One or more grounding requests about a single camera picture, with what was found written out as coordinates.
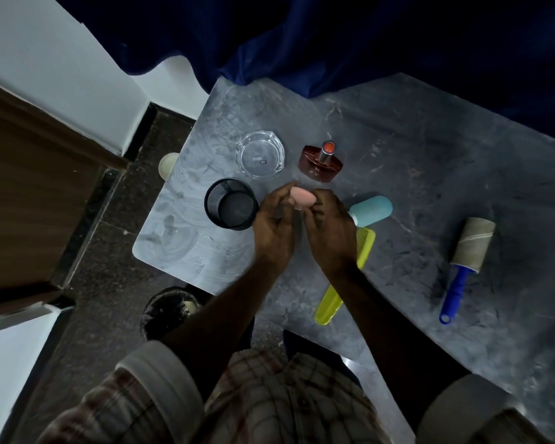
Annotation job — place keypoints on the cream round table leg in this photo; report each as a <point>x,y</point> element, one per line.
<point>168,165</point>

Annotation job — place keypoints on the person's right forearm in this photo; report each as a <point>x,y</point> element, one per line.
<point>388,328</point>

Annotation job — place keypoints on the person's left hand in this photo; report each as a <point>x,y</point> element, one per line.
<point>274,231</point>

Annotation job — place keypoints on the teal bottle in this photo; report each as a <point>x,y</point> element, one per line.
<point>372,210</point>

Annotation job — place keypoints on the person's right fingers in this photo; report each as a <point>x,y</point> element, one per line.
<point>318,204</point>

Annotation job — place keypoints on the person's left forearm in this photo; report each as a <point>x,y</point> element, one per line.
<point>222,314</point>

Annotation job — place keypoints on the person's left fingers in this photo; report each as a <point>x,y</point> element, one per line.
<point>279,198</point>

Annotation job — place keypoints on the plaid shirt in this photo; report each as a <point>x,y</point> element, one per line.
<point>268,402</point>

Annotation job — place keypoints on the black-lined trash bin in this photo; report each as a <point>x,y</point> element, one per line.
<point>166,313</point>

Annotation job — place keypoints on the clear glass ashtray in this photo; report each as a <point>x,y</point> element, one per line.
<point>260,154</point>

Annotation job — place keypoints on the dark blue curtain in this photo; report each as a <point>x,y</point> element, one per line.
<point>351,36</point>

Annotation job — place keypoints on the person's right hand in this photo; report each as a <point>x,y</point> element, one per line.
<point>331,233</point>

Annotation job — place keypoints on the brown wooden door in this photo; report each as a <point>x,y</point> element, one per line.
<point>32,198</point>

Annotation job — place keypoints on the black mesh pen cup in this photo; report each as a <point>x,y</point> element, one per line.
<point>231,204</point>

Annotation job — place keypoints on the pink makeup sponge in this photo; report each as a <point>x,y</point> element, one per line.
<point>302,198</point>

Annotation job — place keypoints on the brown perfume bottle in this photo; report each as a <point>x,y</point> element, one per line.
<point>320,162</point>

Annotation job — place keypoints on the yellow-green comb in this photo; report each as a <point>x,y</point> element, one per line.
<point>337,291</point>

